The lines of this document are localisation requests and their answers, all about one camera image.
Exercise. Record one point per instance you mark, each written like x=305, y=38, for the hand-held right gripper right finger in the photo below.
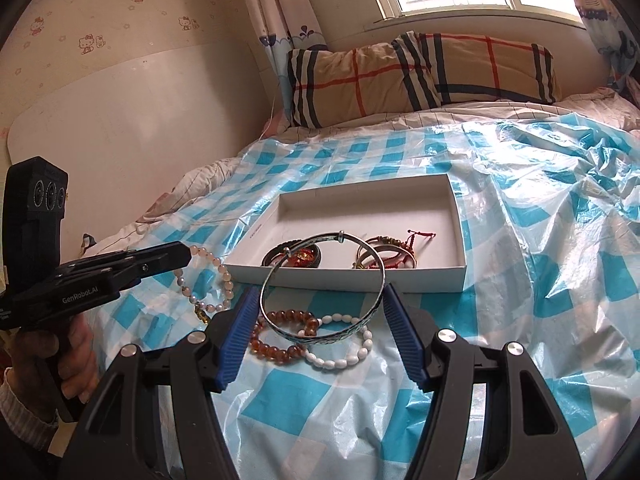
x=405, y=340

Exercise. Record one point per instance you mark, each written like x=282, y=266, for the silver bangle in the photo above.
x=340, y=235

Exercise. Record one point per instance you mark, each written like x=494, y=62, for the pink cloth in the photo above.
x=278, y=123

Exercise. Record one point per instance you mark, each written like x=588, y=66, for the gold bangles set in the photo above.
x=395, y=247

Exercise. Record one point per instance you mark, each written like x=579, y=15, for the white round-cornered board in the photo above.
x=125, y=125

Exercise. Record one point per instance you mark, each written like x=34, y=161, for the printed curtain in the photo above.
x=280, y=10
x=610, y=25

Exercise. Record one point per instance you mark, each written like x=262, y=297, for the white shallow cardboard box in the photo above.
x=370, y=210

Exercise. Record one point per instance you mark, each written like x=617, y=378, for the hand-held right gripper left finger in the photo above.
x=237, y=345

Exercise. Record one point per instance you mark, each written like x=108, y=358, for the dark cloth tag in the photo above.
x=88, y=243

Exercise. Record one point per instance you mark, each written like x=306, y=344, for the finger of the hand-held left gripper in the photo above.
x=135, y=255
x=160, y=267

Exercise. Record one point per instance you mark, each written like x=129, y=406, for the blue checked plastic sheet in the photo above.
x=525, y=260

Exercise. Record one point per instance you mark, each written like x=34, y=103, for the person's left hand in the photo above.
x=77, y=355

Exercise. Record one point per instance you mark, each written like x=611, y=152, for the beige plaid pillow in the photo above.
x=345, y=85
x=490, y=70

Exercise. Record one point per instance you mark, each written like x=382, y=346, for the dark bangle with red bead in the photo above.
x=312, y=259

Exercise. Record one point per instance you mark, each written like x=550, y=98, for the person's left forearm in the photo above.
x=22, y=410

